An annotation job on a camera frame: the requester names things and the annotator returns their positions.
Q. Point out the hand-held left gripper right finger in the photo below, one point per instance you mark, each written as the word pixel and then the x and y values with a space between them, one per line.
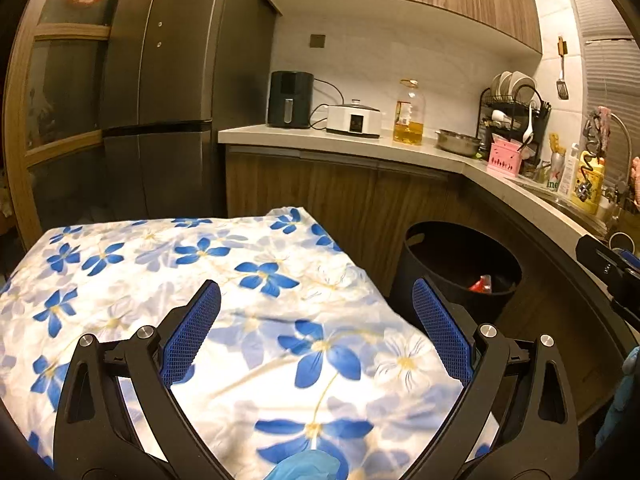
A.
pixel 442 330

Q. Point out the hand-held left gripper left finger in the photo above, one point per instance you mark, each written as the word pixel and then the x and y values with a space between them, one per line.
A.
pixel 192 330

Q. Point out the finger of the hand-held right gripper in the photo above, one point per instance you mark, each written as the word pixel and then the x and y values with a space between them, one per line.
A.
pixel 631 260
pixel 592 255

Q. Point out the red plastic bag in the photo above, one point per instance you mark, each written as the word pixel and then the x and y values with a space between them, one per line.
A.
pixel 481 284

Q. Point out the black trash bin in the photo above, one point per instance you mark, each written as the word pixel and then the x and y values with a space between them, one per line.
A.
pixel 450 255

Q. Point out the blue glove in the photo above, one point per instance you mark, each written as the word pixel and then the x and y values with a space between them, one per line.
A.
pixel 305 467

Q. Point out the person's right hand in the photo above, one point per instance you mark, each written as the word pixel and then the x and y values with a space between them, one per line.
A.
pixel 620 410

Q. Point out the steel pot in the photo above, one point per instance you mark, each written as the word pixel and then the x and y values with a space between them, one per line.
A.
pixel 620 240

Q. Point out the steel sink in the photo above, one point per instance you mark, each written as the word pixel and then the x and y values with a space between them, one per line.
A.
pixel 565 205

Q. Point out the yellow detergent bottle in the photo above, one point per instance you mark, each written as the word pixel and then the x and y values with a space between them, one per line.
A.
pixel 590 185

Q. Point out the pink cloth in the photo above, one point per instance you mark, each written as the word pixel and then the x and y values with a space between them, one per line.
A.
pixel 635 180

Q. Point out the blue floral cloth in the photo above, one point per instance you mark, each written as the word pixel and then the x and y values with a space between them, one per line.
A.
pixel 125 280

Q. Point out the white soap bottle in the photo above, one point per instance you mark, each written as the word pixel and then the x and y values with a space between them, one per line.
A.
pixel 568 172

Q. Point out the beer can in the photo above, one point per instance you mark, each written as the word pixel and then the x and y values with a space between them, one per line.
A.
pixel 554 175

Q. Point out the yellow scrubber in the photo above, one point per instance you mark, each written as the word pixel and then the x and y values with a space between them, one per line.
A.
pixel 556 144

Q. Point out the steel kitchen faucet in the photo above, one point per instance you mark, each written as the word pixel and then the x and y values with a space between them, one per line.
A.
pixel 622 130

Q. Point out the pink utensil holder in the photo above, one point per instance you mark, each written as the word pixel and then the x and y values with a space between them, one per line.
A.
pixel 504 160

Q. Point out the dark rag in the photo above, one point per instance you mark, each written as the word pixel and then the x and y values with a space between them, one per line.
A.
pixel 602 122

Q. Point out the white ladle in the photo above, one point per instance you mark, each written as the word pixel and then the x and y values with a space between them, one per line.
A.
pixel 528 132

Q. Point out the black dish rack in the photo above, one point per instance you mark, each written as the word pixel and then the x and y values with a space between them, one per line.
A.
pixel 542 120

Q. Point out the white cup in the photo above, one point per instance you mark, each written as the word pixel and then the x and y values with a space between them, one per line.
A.
pixel 499 116

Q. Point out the hanging metal spatula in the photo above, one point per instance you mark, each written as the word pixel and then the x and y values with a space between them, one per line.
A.
pixel 562 90

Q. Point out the steel mixing bowl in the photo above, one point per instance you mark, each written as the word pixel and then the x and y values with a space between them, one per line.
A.
pixel 457 142

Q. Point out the wooden lower cabinets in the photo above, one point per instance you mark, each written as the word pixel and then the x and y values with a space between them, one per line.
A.
pixel 300 185

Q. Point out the white plate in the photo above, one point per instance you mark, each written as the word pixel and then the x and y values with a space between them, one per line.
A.
pixel 522 82
pixel 500 85

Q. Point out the cooking oil bottle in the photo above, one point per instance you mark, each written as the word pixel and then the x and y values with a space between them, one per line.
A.
pixel 407 127

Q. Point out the white electric cooker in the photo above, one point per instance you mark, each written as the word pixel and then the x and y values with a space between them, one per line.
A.
pixel 355 120

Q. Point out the window blinds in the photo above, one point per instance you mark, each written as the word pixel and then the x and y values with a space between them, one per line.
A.
pixel 605 10

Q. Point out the black air fryer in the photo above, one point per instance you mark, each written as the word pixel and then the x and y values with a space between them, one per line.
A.
pixel 290 100

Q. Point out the dark grey refrigerator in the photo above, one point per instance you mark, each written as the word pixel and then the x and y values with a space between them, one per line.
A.
pixel 175 60

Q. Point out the wooden glass door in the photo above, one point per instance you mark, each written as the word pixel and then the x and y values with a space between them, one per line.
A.
pixel 70 31

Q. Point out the dark wall socket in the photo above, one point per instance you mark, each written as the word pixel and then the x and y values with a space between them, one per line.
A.
pixel 317 41

